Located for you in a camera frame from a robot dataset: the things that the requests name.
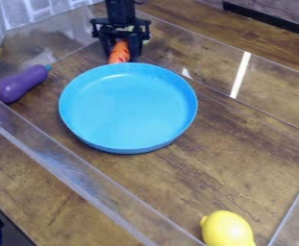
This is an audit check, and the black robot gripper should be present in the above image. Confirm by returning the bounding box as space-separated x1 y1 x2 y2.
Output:
89 0 149 62

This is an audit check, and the orange toy carrot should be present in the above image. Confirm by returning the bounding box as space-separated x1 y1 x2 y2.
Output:
108 40 129 63

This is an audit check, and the blue round plastic tray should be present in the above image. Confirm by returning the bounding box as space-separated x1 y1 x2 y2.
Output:
58 62 197 154

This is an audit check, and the purple toy eggplant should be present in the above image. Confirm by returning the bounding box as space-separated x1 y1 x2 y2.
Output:
0 64 50 104

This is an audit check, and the black baseboard strip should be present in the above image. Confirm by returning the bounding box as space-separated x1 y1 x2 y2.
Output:
221 1 299 35

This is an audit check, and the clear acrylic barrier panel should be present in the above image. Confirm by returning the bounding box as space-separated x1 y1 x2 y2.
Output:
0 85 299 246

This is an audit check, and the yellow toy lemon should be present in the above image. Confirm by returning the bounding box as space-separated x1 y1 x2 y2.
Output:
200 210 255 246

